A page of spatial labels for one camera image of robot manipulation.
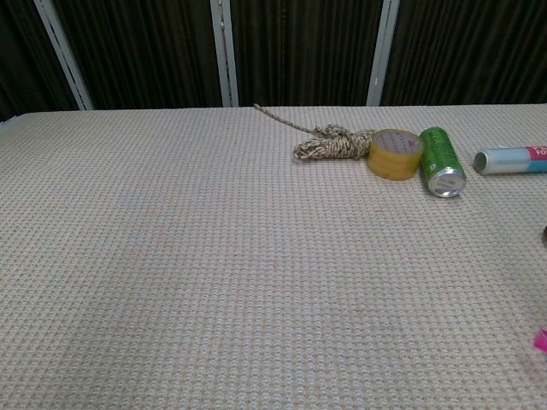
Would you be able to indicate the plastic food wrap roll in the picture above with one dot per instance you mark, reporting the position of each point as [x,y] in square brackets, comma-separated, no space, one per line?
[513,159]

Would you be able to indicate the green drink can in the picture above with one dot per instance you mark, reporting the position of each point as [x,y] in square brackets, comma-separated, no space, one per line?
[442,162]

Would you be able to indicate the yellowish clear packing tape roll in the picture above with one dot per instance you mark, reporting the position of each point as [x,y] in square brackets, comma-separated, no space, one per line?
[395,156]

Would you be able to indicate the pink yellow green feather shuttlecock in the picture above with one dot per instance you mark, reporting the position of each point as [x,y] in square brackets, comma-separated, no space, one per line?
[542,341]

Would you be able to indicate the beige woven tablecloth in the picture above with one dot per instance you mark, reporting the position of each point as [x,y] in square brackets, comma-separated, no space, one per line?
[213,265]

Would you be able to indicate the grey metal partition post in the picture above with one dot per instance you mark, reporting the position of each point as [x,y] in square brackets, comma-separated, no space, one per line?
[382,53]
[64,55]
[224,53]

